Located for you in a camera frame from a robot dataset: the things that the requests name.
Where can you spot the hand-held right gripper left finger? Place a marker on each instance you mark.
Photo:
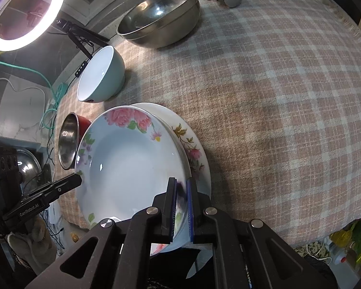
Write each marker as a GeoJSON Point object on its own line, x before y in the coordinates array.
{"type": "Point", "coordinates": [174, 204]}

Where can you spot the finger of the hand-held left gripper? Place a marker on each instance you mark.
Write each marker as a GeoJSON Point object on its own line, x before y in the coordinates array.
{"type": "Point", "coordinates": [63, 186]}

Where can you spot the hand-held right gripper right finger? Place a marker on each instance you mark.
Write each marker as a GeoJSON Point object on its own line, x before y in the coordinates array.
{"type": "Point", "coordinates": [190, 210]}

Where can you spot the small red steel bowl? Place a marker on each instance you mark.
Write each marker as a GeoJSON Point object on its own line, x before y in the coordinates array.
{"type": "Point", "coordinates": [67, 144]}

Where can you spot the purple flower plate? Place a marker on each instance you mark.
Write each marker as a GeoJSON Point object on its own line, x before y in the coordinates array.
{"type": "Point", "coordinates": [195, 153]}

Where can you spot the pink rose plate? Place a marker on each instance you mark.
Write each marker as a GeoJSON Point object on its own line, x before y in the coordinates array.
{"type": "Point", "coordinates": [129, 168]}

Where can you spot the pale blue ceramic bowl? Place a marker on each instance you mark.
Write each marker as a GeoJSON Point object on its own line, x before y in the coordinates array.
{"type": "Point", "coordinates": [108, 75]}

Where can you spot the large steel bowl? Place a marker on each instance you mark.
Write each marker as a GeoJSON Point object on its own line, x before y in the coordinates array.
{"type": "Point", "coordinates": [156, 9]}

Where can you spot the person's left hand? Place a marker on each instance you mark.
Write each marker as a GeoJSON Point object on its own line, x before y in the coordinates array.
{"type": "Point", "coordinates": [33, 243]}

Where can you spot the steel pot lid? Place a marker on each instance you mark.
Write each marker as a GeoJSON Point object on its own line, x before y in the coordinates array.
{"type": "Point", "coordinates": [30, 165]}

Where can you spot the black inline remote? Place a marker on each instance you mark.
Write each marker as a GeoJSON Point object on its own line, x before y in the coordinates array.
{"type": "Point", "coordinates": [79, 70]}

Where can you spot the plaid cloth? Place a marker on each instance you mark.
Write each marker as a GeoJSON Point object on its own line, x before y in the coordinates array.
{"type": "Point", "coordinates": [273, 111]}

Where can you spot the black tripod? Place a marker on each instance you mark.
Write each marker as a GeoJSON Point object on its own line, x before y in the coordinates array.
{"type": "Point", "coordinates": [84, 34]}

